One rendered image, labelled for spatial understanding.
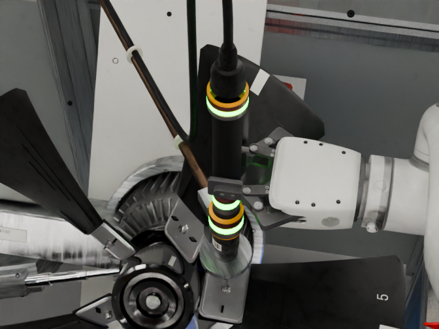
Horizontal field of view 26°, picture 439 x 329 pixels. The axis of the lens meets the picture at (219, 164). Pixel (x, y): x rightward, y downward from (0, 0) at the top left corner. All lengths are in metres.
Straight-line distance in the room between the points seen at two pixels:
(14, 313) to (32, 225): 1.22
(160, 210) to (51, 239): 0.19
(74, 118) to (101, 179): 0.50
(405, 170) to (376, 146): 1.17
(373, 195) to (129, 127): 0.60
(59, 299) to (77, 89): 0.88
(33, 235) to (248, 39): 0.46
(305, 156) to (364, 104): 1.04
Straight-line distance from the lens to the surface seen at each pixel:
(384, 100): 2.11
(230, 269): 1.26
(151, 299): 1.34
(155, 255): 1.34
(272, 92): 1.26
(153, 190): 1.48
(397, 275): 1.42
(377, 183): 1.07
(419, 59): 2.00
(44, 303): 2.73
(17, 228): 1.54
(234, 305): 1.38
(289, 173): 1.08
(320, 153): 1.10
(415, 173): 1.08
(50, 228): 1.52
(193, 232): 1.34
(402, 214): 1.07
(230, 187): 1.09
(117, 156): 1.58
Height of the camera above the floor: 2.43
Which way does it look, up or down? 57 degrees down
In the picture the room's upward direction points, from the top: straight up
